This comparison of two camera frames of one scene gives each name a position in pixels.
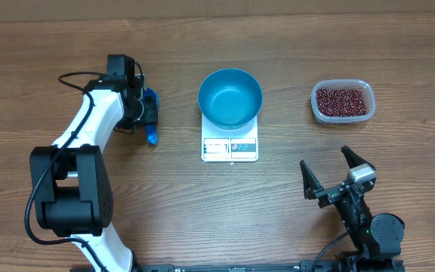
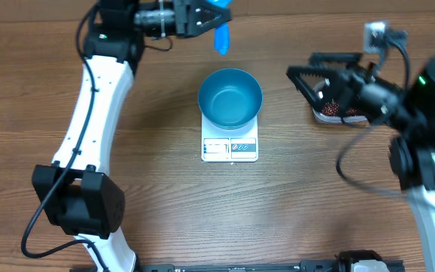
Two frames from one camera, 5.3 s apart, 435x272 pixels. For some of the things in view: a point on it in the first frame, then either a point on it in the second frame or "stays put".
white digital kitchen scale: x=236 y=145 stays put
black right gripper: x=313 y=189 to x=345 y=81
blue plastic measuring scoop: x=152 y=128 to x=222 y=38
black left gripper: x=150 y=117 to x=194 y=17
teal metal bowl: x=229 y=98 stays put
